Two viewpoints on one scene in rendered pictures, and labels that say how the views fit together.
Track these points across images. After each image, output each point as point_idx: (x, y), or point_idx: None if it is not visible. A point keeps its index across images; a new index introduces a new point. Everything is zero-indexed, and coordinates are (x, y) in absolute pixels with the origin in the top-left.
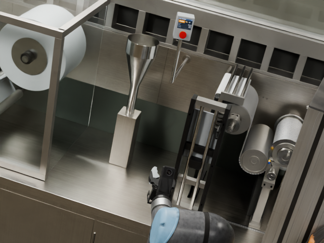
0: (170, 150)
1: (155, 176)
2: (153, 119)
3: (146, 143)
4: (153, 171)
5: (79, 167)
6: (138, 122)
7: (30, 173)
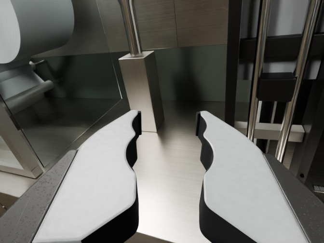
0: (208, 99)
1: (70, 220)
2: (180, 69)
3: (180, 100)
4: (92, 147)
5: None
6: (153, 67)
7: (17, 171)
